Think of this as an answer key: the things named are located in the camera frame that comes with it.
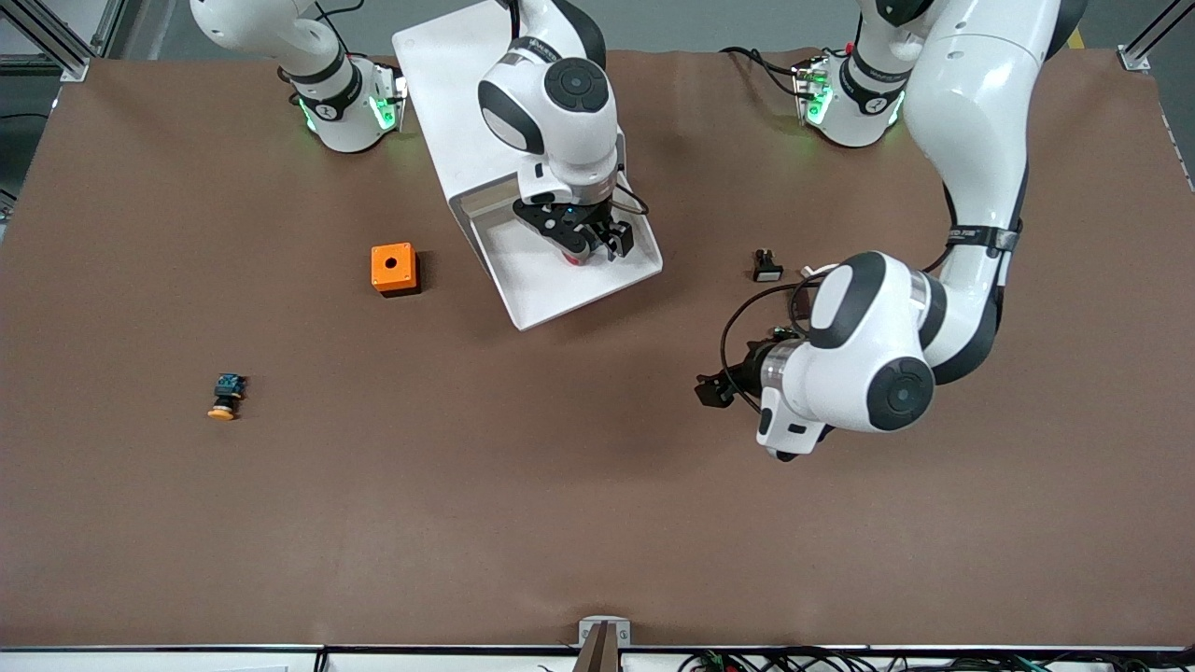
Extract yellow push button blue block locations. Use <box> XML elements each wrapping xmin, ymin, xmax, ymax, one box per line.
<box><xmin>207</xmin><ymin>372</ymin><xmax>248</xmax><ymax>422</ymax></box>

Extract orange box with hole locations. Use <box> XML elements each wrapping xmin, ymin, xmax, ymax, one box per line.
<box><xmin>371</xmin><ymin>243</ymin><xmax>421</xmax><ymax>298</ymax></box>

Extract black arm base cable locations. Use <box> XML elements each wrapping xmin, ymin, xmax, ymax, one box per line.
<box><xmin>719</xmin><ymin>45</ymin><xmax>808</xmax><ymax>97</ymax></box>

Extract grey metal table bracket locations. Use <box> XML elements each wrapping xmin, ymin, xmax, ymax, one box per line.
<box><xmin>578</xmin><ymin>616</ymin><xmax>632</xmax><ymax>650</ymax></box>

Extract brown mounting post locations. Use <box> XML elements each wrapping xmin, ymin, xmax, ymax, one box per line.
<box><xmin>571</xmin><ymin>623</ymin><xmax>622</xmax><ymax>672</ymax></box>

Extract black cable bundle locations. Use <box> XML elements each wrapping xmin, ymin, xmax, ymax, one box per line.
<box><xmin>677</xmin><ymin>647</ymin><xmax>1195</xmax><ymax>672</ymax></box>

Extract aluminium profile with corner bracket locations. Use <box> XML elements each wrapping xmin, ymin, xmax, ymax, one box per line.
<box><xmin>1118</xmin><ymin>0</ymin><xmax>1195</xmax><ymax>73</ymax></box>

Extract aluminium frame profile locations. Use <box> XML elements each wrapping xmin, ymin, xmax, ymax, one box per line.
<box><xmin>0</xmin><ymin>0</ymin><xmax>127</xmax><ymax>80</ymax></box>

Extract white table edge rail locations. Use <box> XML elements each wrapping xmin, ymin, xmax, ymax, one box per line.
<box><xmin>0</xmin><ymin>644</ymin><xmax>1195</xmax><ymax>672</ymax></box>

